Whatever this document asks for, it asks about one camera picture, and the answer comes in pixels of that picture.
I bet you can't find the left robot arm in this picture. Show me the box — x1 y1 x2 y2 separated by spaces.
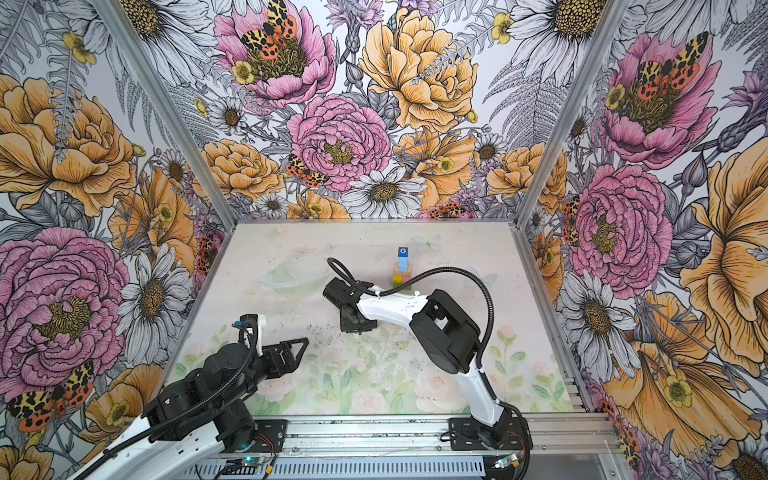
74 335 309 479

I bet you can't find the aluminium corner post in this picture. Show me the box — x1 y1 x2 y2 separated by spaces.
515 0 630 229
94 1 238 233

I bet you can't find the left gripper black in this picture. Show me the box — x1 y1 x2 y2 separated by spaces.
214 339 308 410

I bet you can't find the left aluminium corner post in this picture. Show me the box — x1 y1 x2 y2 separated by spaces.
94 1 238 233

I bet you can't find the aluminium front rail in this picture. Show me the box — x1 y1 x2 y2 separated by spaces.
113 412 622 458

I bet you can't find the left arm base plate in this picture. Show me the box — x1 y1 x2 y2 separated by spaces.
237 418 288 454

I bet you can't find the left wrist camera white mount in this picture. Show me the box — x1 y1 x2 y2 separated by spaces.
233 314 264 347

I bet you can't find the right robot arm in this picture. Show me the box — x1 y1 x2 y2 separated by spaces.
323 278 511 429

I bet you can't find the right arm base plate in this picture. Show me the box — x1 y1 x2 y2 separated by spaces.
448 413 533 451

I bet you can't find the light blue cube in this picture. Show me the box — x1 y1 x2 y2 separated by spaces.
397 256 410 273

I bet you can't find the white vented cable duct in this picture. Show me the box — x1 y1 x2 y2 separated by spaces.
177 456 486 479

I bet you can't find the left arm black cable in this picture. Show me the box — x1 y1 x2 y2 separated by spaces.
74 317 260 480

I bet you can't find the right aluminium corner post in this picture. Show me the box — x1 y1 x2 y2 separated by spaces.
515 0 630 229

